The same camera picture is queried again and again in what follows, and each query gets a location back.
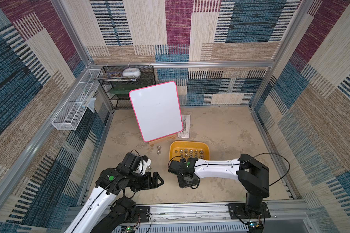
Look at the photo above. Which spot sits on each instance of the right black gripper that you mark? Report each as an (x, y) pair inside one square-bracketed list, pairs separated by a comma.
[(175, 166)]

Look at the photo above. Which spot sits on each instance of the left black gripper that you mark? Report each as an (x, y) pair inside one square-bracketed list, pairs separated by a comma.
[(148, 184)]

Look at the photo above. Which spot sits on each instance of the yellow plastic storage box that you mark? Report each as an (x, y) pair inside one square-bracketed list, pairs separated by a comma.
[(189, 149)]

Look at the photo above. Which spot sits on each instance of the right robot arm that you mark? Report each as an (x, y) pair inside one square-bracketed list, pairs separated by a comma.
[(251, 173)]

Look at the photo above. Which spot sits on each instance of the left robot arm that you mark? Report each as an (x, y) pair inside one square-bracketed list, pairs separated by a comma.
[(104, 212)]

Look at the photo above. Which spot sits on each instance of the wooden whiteboard easel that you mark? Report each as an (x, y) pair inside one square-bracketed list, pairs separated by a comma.
[(156, 141)]

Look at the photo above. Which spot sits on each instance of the white ruler package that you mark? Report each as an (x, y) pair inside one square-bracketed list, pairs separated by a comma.
[(185, 133)]

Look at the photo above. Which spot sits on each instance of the pink framed whiteboard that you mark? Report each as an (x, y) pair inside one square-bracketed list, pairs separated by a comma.
[(157, 110)]

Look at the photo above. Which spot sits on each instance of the magazine on shelf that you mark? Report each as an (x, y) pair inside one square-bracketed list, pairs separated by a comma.
[(116, 77)]

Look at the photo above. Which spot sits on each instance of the white round device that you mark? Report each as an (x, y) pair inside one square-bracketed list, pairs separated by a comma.
[(132, 73)]

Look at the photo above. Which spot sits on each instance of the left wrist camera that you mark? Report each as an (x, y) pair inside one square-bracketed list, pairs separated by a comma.
[(143, 165)]

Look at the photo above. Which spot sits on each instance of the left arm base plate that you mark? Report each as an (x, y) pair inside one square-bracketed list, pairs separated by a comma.
[(140, 216)]

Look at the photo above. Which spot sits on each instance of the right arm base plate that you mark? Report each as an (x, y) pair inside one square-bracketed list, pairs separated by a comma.
[(240, 211)]

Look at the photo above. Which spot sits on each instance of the black wire shelf rack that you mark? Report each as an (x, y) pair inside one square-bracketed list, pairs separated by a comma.
[(118, 92)]

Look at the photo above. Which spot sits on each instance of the white wire wall basket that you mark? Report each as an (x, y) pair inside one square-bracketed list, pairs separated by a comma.
[(80, 100)]

